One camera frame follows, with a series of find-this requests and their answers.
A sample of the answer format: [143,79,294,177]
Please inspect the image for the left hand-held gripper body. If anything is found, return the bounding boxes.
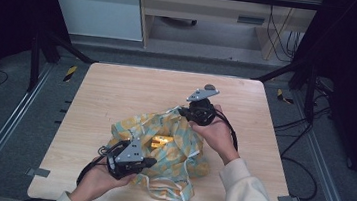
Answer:
[103,133,150,183]

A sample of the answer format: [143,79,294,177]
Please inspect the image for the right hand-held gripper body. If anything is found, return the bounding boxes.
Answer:
[182,81,221,129]

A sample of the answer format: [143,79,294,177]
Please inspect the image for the orange-print teal fabric bag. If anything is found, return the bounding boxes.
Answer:
[102,98,217,201]

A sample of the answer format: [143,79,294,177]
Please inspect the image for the yellow packet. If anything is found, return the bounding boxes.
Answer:
[149,134,175,151]

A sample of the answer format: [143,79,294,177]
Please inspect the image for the person's right hand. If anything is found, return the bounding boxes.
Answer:
[184,101,246,168]

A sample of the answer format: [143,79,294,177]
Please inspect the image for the person's left hand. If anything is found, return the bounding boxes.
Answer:
[67,152,140,201]

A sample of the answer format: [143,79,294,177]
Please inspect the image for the yellow black floor tape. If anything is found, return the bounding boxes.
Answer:
[63,64,79,84]
[275,88,296,106]

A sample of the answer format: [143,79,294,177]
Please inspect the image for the light wooden desk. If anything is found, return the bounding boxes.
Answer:
[131,0,326,67]

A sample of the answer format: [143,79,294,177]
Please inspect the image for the white cabinet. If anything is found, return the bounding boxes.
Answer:
[40,0,148,43]

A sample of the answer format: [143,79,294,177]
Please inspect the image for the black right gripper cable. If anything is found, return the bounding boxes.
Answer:
[209,107,244,153]

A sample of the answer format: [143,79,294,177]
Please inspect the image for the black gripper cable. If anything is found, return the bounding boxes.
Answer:
[209,107,244,153]
[75,136,127,192]

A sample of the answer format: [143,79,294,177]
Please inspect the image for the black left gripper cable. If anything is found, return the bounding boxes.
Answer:
[75,136,127,192]

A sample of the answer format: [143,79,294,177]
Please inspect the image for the grey table bracket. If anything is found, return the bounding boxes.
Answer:
[25,166,52,179]
[277,193,301,201]

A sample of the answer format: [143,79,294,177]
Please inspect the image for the black hanging desk cables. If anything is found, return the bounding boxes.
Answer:
[261,0,308,64]

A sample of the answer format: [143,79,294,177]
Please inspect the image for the black metal frame stand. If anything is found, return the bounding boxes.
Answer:
[26,27,101,100]
[250,53,321,124]

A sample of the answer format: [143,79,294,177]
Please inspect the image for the aluminium floor rail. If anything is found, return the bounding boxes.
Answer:
[0,57,55,201]
[280,90,357,201]

